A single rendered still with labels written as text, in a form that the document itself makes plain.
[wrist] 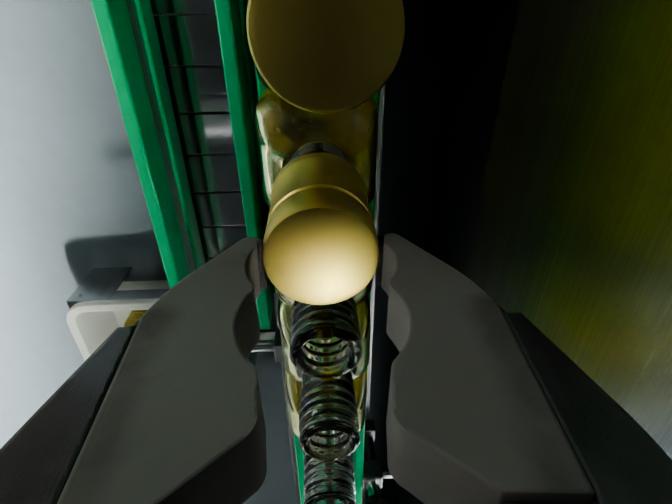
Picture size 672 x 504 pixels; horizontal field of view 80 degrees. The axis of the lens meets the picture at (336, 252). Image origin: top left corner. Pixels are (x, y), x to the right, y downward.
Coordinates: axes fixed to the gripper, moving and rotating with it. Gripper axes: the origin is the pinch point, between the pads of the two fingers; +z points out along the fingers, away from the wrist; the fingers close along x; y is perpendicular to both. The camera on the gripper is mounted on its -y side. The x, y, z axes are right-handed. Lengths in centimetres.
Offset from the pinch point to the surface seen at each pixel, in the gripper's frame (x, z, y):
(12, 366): -53, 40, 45
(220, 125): -8.8, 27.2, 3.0
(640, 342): 12.2, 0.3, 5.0
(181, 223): -12.8, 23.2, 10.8
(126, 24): -12.5, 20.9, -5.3
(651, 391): 12.2, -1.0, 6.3
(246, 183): -5.5, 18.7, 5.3
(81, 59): -26.0, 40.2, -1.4
